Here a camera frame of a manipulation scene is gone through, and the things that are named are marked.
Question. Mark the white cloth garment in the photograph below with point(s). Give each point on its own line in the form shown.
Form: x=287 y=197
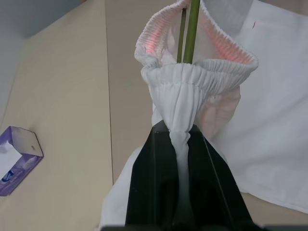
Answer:
x=269 y=108

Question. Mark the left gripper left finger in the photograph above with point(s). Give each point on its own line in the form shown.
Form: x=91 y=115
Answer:
x=154 y=180

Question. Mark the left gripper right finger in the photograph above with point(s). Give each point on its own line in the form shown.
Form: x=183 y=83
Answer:
x=211 y=192

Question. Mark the purple tissue box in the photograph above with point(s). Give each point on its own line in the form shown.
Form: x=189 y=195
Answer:
x=21 y=168

